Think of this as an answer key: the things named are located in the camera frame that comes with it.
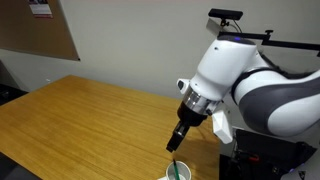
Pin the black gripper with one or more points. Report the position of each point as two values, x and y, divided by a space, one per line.
191 116

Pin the green pen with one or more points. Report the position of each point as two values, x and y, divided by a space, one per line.
175 170

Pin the white ceramic cup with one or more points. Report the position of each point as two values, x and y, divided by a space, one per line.
185 171

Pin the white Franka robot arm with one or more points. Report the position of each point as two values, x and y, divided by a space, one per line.
226 66

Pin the brown cork notice board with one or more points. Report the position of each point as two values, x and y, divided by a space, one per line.
33 36

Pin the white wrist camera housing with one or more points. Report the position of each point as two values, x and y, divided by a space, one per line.
222 128

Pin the black stereo camera bar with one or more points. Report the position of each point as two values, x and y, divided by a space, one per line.
226 14

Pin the small white wall socket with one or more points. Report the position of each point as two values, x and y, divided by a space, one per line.
48 80

